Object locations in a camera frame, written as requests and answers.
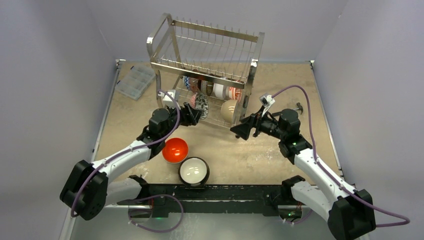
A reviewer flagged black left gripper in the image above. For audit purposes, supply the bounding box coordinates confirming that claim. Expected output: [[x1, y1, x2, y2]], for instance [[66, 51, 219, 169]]
[[161, 102, 202, 141]]

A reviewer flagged black white floral bowl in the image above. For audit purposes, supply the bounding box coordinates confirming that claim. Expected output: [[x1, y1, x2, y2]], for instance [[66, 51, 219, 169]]
[[189, 92, 209, 120]]

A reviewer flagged orange floral patterned bowl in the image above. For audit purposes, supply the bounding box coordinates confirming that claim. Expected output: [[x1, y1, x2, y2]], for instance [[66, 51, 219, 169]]
[[227, 87, 243, 102]]

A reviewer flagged stainless steel dish rack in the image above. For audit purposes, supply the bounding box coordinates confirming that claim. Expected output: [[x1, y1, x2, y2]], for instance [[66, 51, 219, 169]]
[[146, 13, 265, 128]]

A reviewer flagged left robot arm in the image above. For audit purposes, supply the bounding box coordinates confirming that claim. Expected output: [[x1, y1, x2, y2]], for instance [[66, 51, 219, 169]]
[[59, 103, 204, 221]]

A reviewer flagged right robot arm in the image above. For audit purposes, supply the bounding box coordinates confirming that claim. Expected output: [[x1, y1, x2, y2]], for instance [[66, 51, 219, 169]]
[[230, 109, 377, 240]]

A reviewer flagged red orange bowl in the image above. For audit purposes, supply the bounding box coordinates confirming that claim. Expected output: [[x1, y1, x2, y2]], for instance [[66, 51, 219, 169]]
[[161, 137, 189, 164]]

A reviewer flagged clear plastic organizer box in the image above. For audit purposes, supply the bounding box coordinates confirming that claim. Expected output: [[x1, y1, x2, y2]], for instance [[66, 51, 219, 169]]
[[115, 64, 156, 101]]

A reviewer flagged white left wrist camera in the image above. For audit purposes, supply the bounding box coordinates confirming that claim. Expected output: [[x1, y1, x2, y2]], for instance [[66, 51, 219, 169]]
[[158, 89, 179, 109]]

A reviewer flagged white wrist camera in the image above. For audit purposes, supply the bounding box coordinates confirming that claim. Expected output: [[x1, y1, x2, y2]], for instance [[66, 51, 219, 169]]
[[158, 89, 179, 109], [259, 93, 275, 117]]

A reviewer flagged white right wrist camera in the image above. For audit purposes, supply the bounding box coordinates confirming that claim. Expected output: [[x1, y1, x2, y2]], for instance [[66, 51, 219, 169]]
[[259, 93, 275, 117]]

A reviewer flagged black handled claw hammer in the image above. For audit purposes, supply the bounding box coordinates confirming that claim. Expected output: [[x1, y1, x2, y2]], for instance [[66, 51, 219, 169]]
[[292, 102, 304, 115]]

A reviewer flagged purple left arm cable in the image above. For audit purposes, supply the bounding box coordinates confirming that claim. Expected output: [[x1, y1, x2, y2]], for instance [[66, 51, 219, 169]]
[[70, 90, 182, 219]]

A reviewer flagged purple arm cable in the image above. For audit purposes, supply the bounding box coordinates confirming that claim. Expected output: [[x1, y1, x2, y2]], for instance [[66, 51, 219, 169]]
[[271, 85, 411, 229], [70, 90, 182, 219]]

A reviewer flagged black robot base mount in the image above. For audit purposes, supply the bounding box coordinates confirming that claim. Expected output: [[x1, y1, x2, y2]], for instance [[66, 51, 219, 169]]
[[118, 175, 304, 218]]

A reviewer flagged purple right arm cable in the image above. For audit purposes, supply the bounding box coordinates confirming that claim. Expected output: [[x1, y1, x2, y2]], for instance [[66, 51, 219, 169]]
[[271, 85, 411, 229]]

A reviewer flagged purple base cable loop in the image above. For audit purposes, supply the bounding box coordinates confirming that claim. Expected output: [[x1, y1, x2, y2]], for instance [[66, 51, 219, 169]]
[[127, 194, 185, 234]]

